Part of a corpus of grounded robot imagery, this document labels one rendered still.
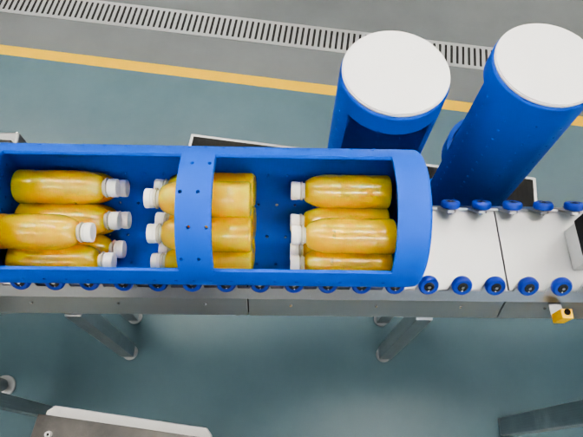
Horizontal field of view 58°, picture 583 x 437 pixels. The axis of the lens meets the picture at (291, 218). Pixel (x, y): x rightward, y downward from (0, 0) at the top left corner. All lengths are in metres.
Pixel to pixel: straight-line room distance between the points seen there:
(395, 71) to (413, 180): 0.48
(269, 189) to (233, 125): 1.36
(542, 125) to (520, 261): 0.39
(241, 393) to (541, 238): 1.23
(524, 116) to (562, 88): 0.11
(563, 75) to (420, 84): 0.37
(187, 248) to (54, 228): 0.27
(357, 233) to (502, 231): 0.46
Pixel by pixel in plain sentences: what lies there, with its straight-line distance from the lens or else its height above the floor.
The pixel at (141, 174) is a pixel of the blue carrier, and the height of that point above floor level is 1.04.
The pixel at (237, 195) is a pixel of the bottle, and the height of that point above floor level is 1.19.
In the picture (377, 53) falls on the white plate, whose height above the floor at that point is 1.04.
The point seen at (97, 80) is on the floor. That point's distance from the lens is 2.85.
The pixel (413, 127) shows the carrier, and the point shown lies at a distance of 1.38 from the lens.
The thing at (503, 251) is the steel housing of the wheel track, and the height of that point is 0.93.
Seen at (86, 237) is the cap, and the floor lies 1.13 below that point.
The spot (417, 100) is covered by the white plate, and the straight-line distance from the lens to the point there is 1.37.
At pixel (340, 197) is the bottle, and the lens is 1.08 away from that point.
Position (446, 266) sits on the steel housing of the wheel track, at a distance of 1.29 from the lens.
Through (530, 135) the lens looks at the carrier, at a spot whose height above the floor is 0.91.
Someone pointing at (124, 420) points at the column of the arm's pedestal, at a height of 1.00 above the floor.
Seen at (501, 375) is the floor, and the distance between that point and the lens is 2.27.
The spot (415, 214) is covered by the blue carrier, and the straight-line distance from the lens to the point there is 0.98.
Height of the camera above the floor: 2.08
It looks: 65 degrees down
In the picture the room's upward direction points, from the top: 3 degrees clockwise
